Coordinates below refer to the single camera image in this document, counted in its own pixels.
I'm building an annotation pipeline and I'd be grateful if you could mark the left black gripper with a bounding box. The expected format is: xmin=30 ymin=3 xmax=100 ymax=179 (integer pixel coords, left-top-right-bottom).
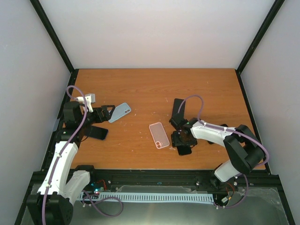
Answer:
xmin=78 ymin=105 xmax=115 ymax=129

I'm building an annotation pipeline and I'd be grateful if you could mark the black smartphone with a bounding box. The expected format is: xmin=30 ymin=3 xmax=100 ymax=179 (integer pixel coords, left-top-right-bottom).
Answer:
xmin=177 ymin=145 xmax=192 ymax=156

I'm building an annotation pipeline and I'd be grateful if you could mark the light blue phone case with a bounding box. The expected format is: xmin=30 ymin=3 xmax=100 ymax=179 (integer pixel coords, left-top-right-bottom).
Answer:
xmin=108 ymin=103 xmax=131 ymax=123

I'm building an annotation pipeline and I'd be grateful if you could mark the pink phone case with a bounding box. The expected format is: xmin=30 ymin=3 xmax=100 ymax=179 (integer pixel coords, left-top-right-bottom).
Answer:
xmin=149 ymin=122 xmax=170 ymax=149

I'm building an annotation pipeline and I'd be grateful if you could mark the blue smartphone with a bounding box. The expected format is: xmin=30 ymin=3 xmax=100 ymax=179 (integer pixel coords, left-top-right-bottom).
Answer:
xmin=85 ymin=126 xmax=108 ymax=141

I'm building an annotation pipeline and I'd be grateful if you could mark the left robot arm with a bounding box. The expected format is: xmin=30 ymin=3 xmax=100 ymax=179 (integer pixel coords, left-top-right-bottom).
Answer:
xmin=26 ymin=101 xmax=115 ymax=225

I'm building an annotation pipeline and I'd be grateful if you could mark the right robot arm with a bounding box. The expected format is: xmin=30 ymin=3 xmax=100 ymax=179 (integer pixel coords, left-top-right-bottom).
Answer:
xmin=169 ymin=114 xmax=269 ymax=190

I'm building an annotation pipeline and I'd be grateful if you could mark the maroon smartphone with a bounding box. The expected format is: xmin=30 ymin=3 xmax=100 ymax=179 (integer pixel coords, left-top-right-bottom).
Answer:
xmin=172 ymin=98 xmax=186 ymax=118

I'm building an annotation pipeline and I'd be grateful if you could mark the small electronics board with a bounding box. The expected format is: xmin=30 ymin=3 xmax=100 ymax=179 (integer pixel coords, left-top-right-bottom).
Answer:
xmin=91 ymin=182 xmax=106 ymax=195

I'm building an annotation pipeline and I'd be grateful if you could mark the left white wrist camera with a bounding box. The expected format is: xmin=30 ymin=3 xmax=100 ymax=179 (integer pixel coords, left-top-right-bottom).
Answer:
xmin=76 ymin=93 xmax=96 ymax=113

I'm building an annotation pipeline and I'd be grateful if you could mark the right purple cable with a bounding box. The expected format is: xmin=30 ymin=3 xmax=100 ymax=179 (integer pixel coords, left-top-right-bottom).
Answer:
xmin=178 ymin=94 xmax=270 ymax=209

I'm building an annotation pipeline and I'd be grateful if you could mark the light blue cable duct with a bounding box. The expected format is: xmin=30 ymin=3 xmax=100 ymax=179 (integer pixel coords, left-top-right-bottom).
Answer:
xmin=91 ymin=192 xmax=214 ymax=204

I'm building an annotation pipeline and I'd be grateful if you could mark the black aluminium frame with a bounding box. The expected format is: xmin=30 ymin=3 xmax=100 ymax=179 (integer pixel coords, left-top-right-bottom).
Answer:
xmin=15 ymin=0 xmax=295 ymax=225

